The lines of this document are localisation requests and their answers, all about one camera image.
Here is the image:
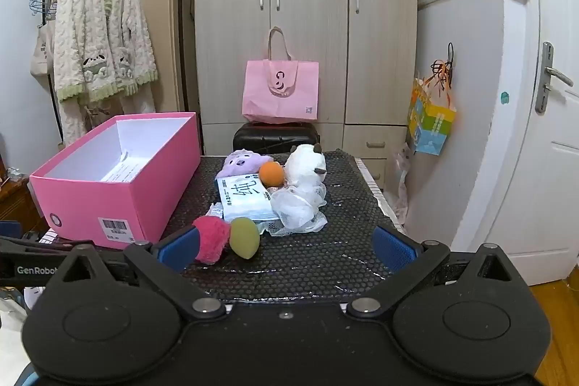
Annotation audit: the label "white tissue pack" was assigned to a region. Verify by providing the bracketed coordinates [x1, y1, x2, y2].
[216, 173, 280, 221]

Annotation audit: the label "dark wooden furniture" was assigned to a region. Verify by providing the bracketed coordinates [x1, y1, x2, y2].
[0, 160, 46, 233]

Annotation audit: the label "beige canvas tote bag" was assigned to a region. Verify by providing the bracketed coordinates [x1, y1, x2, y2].
[30, 17, 57, 90]

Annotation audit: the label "striped tablecloth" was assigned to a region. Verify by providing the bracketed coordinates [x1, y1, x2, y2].
[355, 157, 408, 235]

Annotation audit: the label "pink cardboard box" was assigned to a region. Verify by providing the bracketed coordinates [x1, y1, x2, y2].
[29, 111, 202, 250]

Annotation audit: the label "colourful paper gift bag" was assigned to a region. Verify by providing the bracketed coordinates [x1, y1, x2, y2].
[407, 59, 457, 156]

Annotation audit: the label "white packets inside box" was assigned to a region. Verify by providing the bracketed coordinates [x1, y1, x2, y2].
[100, 160, 142, 183]

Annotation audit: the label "orange foam ball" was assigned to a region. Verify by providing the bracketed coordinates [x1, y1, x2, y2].
[259, 161, 286, 188]

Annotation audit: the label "clear plastic bag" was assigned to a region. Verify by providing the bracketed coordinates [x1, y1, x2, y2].
[393, 142, 414, 224]

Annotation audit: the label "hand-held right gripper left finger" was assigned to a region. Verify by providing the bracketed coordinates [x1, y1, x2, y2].
[58, 226, 228, 322]

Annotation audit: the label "pink tote bag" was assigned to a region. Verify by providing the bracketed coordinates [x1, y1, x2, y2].
[242, 26, 320, 124]

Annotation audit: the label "purple plush toy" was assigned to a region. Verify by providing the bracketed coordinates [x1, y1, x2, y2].
[216, 148, 269, 181]

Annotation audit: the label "white door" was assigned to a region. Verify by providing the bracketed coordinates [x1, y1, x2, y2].
[452, 0, 579, 283]

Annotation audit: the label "black suitcase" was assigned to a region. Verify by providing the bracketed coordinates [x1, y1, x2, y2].
[233, 123, 321, 156]

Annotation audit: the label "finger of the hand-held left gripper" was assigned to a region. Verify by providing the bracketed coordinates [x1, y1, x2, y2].
[0, 236, 80, 255]

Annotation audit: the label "silver door handle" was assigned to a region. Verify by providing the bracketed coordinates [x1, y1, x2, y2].
[535, 41, 574, 114]

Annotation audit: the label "green yellow makeup sponge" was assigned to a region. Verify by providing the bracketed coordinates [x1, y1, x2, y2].
[229, 218, 261, 262]

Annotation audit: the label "white plush toy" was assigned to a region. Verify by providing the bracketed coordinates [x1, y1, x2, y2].
[284, 143, 327, 190]

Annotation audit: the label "black mesh table mat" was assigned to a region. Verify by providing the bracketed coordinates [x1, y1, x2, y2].
[156, 148, 410, 301]

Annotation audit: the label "black metal clothes rack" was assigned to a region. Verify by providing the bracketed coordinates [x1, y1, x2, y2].
[42, 0, 188, 143]

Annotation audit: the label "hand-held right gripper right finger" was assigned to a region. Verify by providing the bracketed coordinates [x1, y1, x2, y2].
[346, 225, 519, 322]

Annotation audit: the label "cream green fleece robe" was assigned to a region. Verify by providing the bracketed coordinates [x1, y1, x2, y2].
[53, 0, 158, 147]

